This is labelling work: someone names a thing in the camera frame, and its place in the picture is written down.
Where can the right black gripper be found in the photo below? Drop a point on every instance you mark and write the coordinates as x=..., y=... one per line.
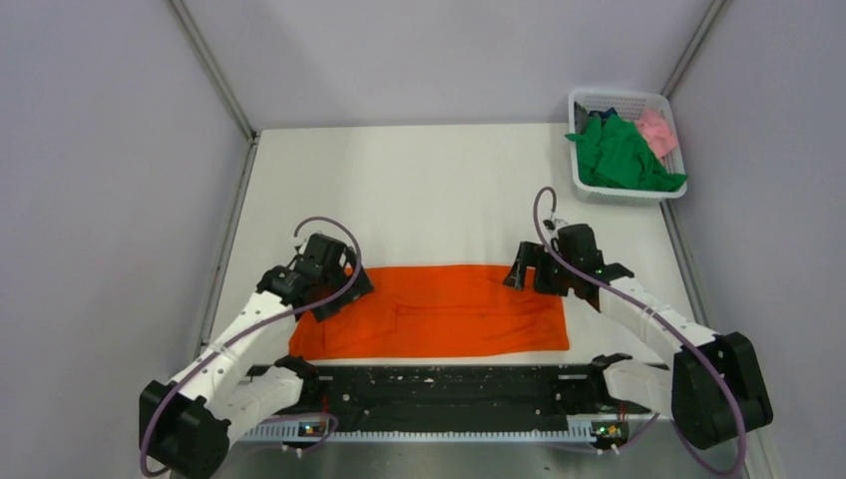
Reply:
x=536, y=253

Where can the orange t shirt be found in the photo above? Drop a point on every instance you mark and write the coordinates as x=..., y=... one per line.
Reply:
x=436, y=311

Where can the green t shirt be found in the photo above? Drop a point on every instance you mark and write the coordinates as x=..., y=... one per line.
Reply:
x=613, y=154

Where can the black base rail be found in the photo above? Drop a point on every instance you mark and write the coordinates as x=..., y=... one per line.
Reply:
x=487, y=399

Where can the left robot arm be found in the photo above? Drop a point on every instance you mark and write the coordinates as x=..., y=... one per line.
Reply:
x=188, y=423

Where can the white plastic basket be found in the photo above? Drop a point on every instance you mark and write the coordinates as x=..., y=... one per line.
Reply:
x=629, y=105

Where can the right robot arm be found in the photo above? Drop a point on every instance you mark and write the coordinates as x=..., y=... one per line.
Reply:
x=708, y=383

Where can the dark blue t shirt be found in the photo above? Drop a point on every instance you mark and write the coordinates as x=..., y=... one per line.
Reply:
x=605, y=114

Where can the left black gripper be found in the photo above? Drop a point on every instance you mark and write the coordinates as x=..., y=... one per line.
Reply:
x=363, y=287

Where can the pink t shirt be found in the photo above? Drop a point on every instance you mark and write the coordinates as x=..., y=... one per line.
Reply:
x=656, y=131

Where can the white cable duct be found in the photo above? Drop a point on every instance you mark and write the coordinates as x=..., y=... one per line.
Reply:
x=579, y=430

